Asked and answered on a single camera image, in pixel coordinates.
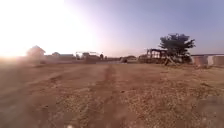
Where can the pale low wall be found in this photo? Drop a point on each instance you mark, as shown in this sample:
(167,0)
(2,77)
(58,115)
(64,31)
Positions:
(210,60)

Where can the wooden frame structure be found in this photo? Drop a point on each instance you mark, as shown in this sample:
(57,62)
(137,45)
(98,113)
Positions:
(156,55)

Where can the low long building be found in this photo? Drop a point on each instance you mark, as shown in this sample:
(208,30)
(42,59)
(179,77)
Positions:
(63,56)

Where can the person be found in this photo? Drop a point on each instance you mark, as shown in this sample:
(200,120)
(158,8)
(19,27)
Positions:
(101,56)

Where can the dark tree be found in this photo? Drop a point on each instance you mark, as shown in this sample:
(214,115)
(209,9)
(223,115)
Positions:
(176,44)

